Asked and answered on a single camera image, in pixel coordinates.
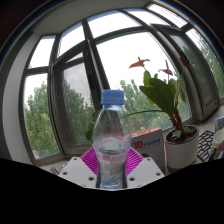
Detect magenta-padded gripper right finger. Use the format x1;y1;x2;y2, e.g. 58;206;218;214
123;147;166;190

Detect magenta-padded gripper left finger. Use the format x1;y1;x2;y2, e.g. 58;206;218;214
57;147;101;190

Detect clear blue-capped water bottle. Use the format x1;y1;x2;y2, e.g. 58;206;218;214
91;89;132;190

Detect white printed cardboard box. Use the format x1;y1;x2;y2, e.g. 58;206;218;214
130;126;166;173

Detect potted plant in white pot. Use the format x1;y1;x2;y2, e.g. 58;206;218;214
84;56;200;174

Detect black and white patterned mat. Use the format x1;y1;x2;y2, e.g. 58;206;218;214
197;130;216;163

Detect light blue colourful box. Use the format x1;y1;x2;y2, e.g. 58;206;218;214
214;115;224;133

